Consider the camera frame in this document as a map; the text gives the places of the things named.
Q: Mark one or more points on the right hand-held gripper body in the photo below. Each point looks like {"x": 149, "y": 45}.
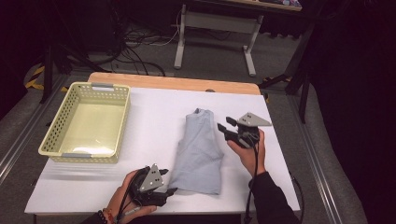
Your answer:
{"x": 249, "y": 129}

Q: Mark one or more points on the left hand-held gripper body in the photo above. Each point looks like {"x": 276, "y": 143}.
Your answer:
{"x": 151, "y": 182}

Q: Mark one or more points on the grey tank top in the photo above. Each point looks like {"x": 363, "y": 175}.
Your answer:
{"x": 199, "y": 155}

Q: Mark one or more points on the yellow plastic basket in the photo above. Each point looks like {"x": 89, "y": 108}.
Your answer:
{"x": 90, "y": 127}

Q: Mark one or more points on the person's right hand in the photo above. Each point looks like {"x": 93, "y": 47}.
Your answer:
{"x": 249, "y": 158}

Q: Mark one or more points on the person's left hand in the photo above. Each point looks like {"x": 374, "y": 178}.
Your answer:
{"x": 120, "y": 202}

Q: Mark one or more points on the white table mat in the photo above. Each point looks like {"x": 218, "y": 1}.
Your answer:
{"x": 155, "y": 124}

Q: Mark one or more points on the black metal stand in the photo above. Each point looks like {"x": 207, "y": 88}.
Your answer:
{"x": 303, "y": 77}

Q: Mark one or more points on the white metal stand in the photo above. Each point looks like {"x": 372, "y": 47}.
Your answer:
{"x": 218, "y": 23}

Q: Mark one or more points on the black tripod stand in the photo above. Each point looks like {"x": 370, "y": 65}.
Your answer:
{"x": 48, "y": 74}

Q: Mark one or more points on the yellow black floor tape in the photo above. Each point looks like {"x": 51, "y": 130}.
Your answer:
{"x": 35, "y": 79}

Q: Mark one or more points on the metal floor rail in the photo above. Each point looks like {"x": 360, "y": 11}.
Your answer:
{"x": 314, "y": 161}
{"x": 21, "y": 140}

